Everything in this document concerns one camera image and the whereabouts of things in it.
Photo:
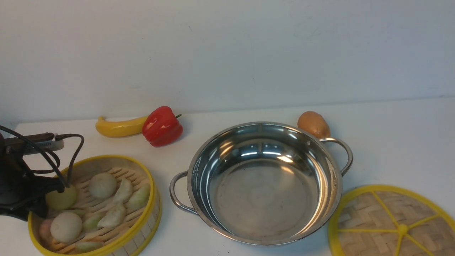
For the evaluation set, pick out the yellow bamboo steamer lid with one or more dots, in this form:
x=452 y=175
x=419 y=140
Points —
x=384 y=220

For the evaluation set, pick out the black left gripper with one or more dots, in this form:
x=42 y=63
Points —
x=22 y=190

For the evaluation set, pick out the yellow banana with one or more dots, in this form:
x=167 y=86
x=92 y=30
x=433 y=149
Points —
x=121 y=128

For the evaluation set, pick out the green dumpling centre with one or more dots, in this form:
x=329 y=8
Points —
x=91 y=223

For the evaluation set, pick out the white dumpling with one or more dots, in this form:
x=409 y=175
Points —
x=113 y=217
x=124 y=192

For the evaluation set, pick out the yellow round bun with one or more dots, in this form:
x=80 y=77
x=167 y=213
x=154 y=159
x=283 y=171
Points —
x=62 y=201

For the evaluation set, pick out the stainless steel pot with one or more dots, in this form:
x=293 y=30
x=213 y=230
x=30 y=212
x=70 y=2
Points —
x=264 y=183

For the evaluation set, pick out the red bell pepper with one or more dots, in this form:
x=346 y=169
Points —
x=162 y=127

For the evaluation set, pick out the white pleated bun rear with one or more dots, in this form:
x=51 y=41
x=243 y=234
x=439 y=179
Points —
x=102 y=186

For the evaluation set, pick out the white pleated bun front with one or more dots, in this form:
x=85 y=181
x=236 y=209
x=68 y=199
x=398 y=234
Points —
x=66 y=227

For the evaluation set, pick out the green dumpling right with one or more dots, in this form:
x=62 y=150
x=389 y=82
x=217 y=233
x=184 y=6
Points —
x=139 y=199

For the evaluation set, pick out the yellow rimmed bamboo steamer basket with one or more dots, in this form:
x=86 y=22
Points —
x=127 y=239

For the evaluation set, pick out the white dumpling rear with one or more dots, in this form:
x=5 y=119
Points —
x=124 y=192

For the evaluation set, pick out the white pleated bun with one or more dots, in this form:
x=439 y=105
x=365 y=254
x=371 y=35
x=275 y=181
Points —
x=102 y=186
x=66 y=227

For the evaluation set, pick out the green dumpling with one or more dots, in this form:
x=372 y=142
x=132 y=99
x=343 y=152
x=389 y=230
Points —
x=139 y=199
x=87 y=246
x=91 y=223

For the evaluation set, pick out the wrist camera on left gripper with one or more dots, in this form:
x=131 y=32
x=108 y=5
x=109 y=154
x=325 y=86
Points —
x=42 y=140

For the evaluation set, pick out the green dumpling front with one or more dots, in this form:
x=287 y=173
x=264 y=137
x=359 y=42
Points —
x=87 y=246

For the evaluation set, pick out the pink dumpling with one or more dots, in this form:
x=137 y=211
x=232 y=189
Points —
x=44 y=231

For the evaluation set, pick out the white dumpling front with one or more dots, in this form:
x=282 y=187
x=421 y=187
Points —
x=113 y=217

